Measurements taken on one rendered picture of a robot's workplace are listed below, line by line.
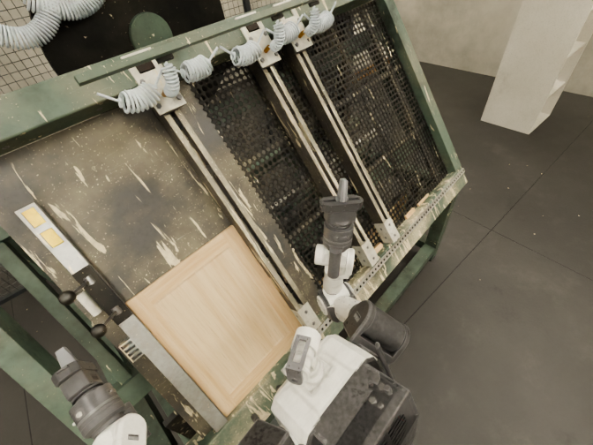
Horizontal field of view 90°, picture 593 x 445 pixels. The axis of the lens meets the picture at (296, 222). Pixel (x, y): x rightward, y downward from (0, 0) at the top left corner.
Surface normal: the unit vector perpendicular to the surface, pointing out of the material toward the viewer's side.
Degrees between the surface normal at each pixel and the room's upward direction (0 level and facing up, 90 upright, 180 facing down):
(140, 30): 90
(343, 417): 23
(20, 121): 55
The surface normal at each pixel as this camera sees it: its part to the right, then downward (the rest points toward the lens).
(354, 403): -0.38, -0.81
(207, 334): 0.52, -0.04
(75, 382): 0.15, -0.47
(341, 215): 0.22, 0.51
